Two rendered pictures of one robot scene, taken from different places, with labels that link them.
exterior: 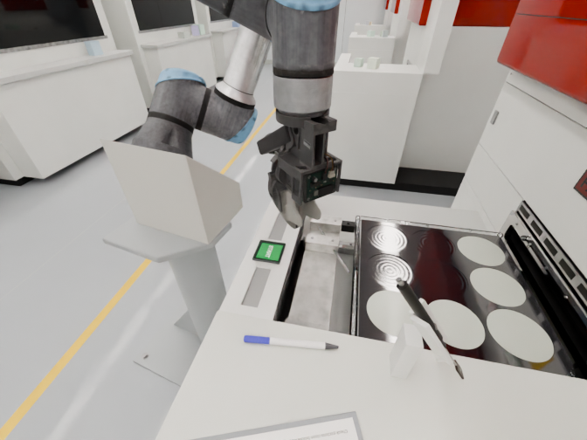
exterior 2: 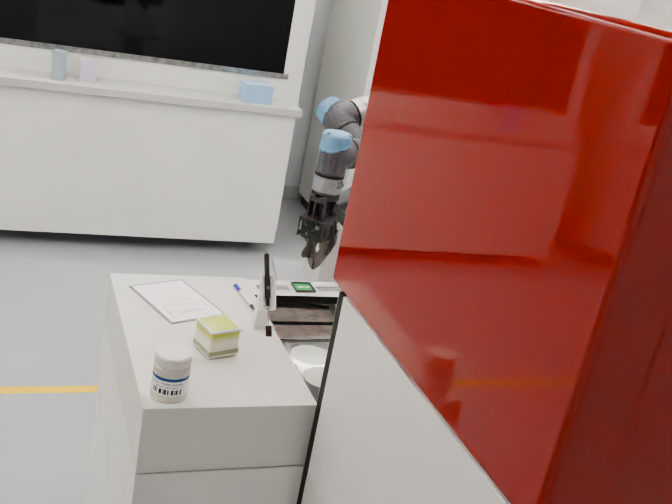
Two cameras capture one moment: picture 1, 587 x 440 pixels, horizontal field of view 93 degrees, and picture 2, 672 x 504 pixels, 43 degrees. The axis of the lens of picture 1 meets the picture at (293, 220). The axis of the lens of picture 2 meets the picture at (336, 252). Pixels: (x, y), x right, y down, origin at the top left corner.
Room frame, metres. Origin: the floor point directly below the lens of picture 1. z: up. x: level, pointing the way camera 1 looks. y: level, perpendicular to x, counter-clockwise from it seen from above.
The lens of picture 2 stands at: (-0.75, -1.71, 1.85)
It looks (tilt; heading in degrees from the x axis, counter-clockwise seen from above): 20 degrees down; 55
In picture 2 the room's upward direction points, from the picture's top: 11 degrees clockwise
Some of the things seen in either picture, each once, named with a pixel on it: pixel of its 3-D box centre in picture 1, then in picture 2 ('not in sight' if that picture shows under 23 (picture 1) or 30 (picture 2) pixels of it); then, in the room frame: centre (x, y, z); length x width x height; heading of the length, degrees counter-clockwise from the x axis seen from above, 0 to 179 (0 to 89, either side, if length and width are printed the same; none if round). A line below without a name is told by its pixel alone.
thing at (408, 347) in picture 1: (423, 345); (265, 304); (0.17, -0.16, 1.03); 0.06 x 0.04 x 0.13; 78
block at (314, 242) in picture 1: (321, 243); not in sight; (0.50, -0.07, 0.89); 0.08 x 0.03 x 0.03; 78
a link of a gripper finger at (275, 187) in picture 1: (283, 186); not in sight; (0.38, 0.02, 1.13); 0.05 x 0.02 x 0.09; 123
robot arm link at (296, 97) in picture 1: (304, 92); (328, 184); (0.38, -0.01, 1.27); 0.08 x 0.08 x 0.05
